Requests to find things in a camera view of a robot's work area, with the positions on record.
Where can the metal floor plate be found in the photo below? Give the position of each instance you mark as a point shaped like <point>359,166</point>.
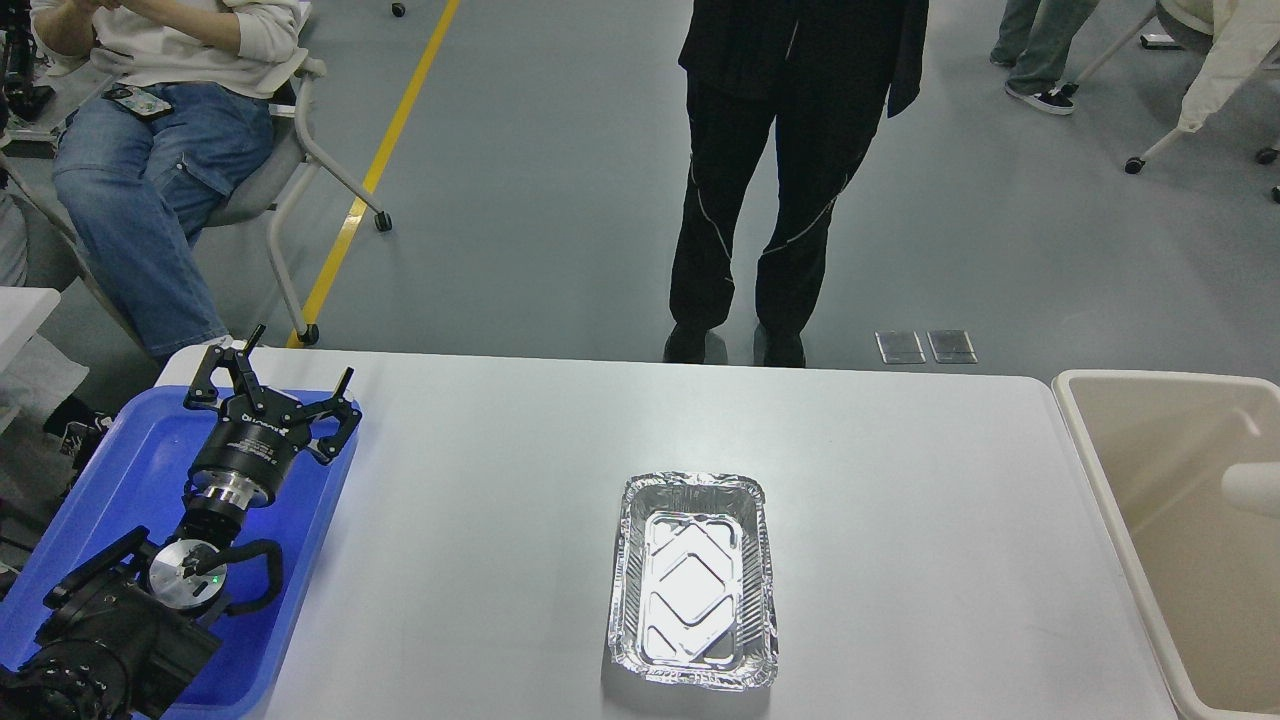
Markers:
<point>900,347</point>
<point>952,347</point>

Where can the right metal floor plate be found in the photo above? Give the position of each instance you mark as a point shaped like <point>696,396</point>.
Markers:
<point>952,347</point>

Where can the chair with white jacket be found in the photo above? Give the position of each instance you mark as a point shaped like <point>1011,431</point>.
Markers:
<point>1238,42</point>

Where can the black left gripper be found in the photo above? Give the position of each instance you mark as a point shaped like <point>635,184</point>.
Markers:
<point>259,432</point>

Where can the white paper cup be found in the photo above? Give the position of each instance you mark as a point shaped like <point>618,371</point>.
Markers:
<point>1253,487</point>

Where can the blue plastic tray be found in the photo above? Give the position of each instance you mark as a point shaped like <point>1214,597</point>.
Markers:
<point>136,479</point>

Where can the standing person in black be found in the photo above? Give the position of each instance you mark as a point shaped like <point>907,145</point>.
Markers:
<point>815,78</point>

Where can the aluminium foil tray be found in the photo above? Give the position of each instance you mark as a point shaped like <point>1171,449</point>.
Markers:
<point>692,597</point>

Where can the grey office chair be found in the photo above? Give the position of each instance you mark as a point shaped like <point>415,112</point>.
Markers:
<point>277,185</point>

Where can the beige plastic bin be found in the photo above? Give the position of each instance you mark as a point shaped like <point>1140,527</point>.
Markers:
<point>1154,446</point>

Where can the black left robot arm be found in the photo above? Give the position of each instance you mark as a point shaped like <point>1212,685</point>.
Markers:
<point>170,580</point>

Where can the white side table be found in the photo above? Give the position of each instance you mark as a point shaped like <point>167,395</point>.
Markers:
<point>23,311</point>

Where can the left metal floor plate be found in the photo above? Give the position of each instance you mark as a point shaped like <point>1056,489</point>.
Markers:
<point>900,347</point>

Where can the seated person in jeans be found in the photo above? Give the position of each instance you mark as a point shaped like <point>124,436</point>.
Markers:
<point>139,190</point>

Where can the walking person grey trousers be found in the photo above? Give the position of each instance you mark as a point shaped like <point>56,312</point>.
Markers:
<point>1033,44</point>

